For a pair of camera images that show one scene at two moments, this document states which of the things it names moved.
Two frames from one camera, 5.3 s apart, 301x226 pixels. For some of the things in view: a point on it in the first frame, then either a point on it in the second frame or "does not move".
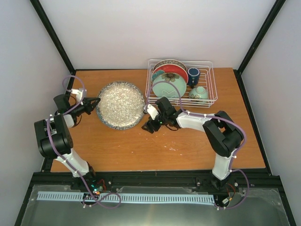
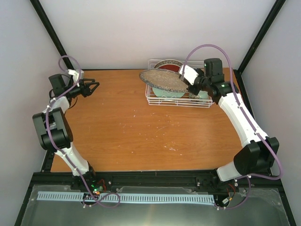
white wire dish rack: x=186 y=83 does not move
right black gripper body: x=156 y=127 -> x=205 y=81
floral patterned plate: x=170 y=61 does not move
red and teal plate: x=170 y=68 does not move
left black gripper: x=89 y=107 -> x=84 y=89
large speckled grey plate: x=122 y=105 -> x=168 y=80
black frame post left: x=41 y=12 does not move
